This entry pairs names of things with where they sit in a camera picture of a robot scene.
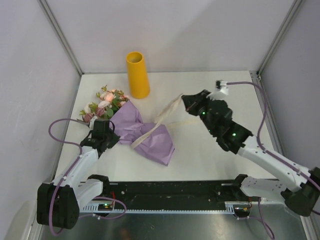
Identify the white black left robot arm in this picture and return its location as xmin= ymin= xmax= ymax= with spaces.
xmin=36 ymin=119 xmax=120 ymax=230

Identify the aluminium frame post right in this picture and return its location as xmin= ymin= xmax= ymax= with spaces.
xmin=256 ymin=0 xmax=306 ymax=77

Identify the aluminium frame post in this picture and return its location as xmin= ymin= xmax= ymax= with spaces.
xmin=37 ymin=0 xmax=84 ymax=77
xmin=256 ymin=0 xmax=306 ymax=77

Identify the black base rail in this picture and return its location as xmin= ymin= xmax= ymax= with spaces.
xmin=101 ymin=180 xmax=249 ymax=212

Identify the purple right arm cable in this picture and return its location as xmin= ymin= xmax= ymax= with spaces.
xmin=228 ymin=81 xmax=320 ymax=240

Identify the cream ribbon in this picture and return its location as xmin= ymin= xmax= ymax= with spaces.
xmin=130 ymin=94 xmax=198 ymax=149

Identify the purple pink wrapping paper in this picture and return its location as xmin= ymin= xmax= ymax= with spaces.
xmin=110 ymin=101 xmax=175 ymax=166

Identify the aluminium frame post left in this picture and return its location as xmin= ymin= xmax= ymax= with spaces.
xmin=37 ymin=0 xmax=84 ymax=77

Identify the white slotted cable duct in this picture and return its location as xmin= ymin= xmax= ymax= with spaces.
xmin=81 ymin=201 xmax=253 ymax=215

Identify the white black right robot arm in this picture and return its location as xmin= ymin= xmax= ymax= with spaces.
xmin=181 ymin=90 xmax=320 ymax=217

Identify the pink artificial flower bunch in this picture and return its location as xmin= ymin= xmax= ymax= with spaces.
xmin=78 ymin=85 xmax=130 ymax=124

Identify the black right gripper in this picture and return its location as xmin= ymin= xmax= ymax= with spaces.
xmin=181 ymin=90 xmax=217 ymax=136

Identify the yellow cylindrical vase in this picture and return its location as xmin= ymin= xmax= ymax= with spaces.
xmin=126 ymin=51 xmax=150 ymax=99

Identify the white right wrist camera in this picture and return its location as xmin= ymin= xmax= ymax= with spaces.
xmin=215 ymin=80 xmax=229 ymax=99

